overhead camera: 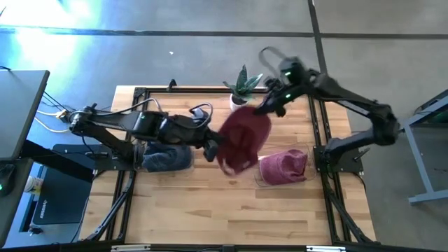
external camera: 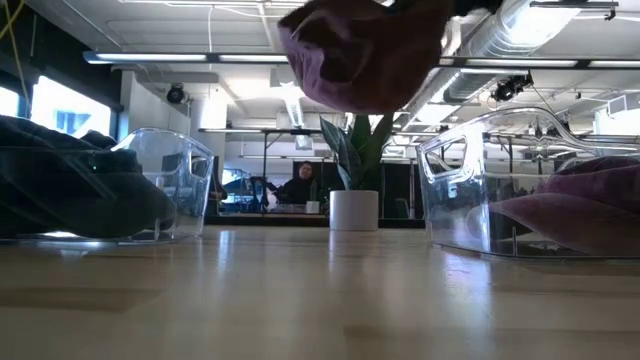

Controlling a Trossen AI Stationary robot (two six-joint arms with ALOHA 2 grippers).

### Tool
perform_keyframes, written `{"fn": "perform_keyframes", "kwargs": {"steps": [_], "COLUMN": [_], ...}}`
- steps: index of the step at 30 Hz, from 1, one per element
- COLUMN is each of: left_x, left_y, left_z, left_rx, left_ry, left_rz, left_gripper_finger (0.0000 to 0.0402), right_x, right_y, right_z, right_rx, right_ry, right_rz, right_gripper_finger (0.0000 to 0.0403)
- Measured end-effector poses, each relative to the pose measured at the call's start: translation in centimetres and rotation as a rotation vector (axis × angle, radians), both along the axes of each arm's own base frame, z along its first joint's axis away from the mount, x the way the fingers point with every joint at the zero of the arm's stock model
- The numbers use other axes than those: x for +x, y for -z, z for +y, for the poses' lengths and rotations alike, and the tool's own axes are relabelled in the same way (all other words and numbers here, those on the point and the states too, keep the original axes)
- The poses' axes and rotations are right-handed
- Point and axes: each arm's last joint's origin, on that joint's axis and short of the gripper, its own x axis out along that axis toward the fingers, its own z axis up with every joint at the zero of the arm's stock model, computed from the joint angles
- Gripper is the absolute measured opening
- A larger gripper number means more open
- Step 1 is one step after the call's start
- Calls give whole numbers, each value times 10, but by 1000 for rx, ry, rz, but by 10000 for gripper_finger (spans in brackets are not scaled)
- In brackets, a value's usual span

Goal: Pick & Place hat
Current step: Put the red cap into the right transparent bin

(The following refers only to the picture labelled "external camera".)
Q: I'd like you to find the dark background partition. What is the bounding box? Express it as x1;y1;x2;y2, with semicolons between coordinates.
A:
292;159;426;221

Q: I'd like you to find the person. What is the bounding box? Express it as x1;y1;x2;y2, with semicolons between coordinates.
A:
273;160;321;206

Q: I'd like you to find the black aluminium table frame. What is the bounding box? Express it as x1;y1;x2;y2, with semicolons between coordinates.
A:
204;213;426;229

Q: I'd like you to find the maroon cap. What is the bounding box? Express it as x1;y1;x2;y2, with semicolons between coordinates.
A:
491;155;640;257
277;0;455;115

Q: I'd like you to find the long linear pendant lamp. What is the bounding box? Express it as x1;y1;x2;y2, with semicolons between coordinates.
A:
82;49;640;70

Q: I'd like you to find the black background table frame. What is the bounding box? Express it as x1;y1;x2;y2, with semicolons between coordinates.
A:
198;127;331;201

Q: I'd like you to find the yellow hanging cable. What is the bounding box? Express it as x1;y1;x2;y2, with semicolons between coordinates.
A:
0;0;30;104

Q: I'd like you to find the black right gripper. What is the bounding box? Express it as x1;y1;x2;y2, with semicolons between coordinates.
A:
452;0;505;17

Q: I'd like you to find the green snake plant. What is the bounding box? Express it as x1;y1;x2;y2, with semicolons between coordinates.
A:
319;112;396;192

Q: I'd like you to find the white plant pot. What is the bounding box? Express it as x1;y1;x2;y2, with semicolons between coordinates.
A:
328;189;380;232

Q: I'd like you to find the black ceiling spotlight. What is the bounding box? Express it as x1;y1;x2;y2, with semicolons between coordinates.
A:
491;72;534;104
166;83;187;105

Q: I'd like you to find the clear plastic bin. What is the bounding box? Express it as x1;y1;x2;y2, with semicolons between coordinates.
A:
0;127;216;247
417;106;640;261

